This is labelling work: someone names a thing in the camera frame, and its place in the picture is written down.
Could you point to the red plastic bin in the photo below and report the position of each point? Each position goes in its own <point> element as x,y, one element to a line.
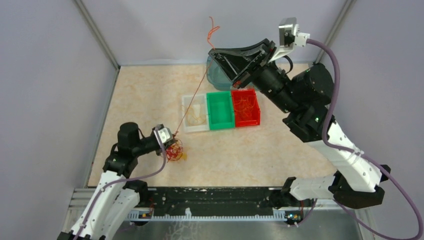
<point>246,108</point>

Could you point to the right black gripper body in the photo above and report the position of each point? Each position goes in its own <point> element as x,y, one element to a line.
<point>268,78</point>

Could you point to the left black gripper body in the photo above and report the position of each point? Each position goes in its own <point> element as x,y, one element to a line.
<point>147,145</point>

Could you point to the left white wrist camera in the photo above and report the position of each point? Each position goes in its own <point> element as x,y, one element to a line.
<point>163,134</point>

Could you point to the white plastic bin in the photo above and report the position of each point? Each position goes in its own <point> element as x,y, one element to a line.
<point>196,110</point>

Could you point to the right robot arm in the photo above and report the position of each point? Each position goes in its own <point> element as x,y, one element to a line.
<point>306,98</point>

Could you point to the green plastic bin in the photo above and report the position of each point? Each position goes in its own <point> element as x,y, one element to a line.
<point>220,110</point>

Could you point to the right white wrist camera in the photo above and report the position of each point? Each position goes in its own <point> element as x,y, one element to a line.
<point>290,37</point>

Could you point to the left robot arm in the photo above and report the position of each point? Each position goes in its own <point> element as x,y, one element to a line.
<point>117,192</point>

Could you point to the blue transparent plastic tub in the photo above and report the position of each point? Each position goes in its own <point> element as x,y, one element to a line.
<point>216,76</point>

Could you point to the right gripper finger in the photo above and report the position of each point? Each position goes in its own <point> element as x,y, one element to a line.
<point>238,67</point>
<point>242,51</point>

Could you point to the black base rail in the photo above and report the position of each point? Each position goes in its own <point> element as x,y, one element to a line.
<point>218,204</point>

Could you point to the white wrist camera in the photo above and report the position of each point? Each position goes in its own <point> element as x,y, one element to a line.
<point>163,134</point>
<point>290,37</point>

